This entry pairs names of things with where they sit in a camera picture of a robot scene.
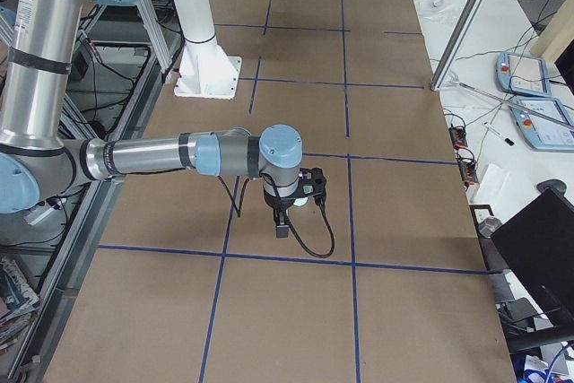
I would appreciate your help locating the clear plastic bag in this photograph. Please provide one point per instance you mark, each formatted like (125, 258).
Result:
(439, 11)

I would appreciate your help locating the stack of books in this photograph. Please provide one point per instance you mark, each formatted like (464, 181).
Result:
(19, 302)

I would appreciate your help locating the white marker pen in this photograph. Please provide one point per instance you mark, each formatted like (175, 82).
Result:
(498, 133)

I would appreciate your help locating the white camera pillar with base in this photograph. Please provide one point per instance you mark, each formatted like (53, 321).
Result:
(205, 70)

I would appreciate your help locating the aluminium frame post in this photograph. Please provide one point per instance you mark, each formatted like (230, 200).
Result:
(456, 40)

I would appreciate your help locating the near blue teach pendant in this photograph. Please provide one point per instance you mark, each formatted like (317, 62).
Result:
(544, 123)

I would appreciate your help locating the far blue teach pendant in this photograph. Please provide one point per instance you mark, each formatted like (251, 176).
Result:
(523, 75)

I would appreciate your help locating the black monitor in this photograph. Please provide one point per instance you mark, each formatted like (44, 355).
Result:
(537, 245)

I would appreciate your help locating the blue teach pendant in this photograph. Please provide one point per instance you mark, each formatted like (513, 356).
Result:
(523, 75)
(544, 123)

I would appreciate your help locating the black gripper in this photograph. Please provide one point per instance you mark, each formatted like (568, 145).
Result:
(276, 203)

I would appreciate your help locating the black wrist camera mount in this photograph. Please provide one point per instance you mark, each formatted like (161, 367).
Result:
(312, 183)

